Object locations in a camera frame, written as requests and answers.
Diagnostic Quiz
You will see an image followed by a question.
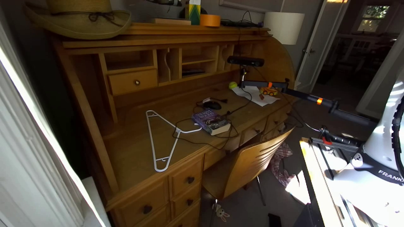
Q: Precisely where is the wooden desk drawer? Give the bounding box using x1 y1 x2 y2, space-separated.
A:
171 184 202 218
240 118 269 145
114 179 170 227
169 159 204 198

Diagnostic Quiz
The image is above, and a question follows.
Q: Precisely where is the purple paperback book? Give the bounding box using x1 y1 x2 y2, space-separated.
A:
192 109 231 136

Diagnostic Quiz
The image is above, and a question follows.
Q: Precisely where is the black power strip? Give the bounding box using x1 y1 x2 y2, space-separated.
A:
220 20 264 28

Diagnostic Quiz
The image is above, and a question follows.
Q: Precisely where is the wooden roll-top desk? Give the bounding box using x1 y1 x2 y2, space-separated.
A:
52 23 297 227

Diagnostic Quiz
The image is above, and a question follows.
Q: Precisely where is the small wooden drawer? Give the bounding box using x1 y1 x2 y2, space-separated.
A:
107 69 158 96

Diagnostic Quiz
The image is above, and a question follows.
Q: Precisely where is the white door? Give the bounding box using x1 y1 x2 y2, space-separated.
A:
356 28 404 119
295 0 351 94
0 22 111 227

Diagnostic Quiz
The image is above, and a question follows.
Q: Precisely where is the window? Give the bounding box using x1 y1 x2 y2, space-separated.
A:
358 5 390 33

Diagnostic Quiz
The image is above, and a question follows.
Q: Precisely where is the orange tape roll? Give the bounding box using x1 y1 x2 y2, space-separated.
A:
200 14 221 27

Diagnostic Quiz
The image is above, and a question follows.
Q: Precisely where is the white wire hanger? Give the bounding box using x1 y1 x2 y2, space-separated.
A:
146 110 202 172

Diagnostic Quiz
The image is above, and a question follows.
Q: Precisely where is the flat wooden box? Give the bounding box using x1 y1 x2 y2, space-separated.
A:
151 18 192 26

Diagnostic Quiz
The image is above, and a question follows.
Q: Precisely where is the black clamp with orange trigger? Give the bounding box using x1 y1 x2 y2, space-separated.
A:
319 126 364 148

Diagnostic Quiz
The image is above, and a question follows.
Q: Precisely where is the white floor lamp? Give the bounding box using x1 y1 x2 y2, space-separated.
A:
264 0 305 45

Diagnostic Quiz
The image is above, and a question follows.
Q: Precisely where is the white stuffed bunny toy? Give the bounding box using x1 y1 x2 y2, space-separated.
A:
216 204 230 222

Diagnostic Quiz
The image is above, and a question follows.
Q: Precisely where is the black cable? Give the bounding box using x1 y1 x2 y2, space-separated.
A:
172 91 253 150

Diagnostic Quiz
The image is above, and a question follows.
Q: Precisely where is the white paper sheet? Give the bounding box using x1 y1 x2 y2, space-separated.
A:
232 86 280 107

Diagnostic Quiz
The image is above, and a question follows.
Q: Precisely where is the wooden chair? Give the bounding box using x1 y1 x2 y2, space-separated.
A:
202 126 295 227

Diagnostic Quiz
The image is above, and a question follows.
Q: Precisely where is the red and white cloth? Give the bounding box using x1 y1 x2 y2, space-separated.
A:
270 143 297 188

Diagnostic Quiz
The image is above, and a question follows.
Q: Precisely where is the colourful tissue box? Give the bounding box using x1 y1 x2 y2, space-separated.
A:
185 0 201 26

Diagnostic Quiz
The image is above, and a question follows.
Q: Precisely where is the straw hat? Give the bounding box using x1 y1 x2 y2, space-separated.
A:
25 0 132 40

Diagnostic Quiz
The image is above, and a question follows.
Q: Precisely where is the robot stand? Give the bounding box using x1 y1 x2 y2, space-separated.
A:
299 137 404 227

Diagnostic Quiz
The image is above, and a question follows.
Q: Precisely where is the orange toy car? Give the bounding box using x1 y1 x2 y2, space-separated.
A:
259 86 278 96

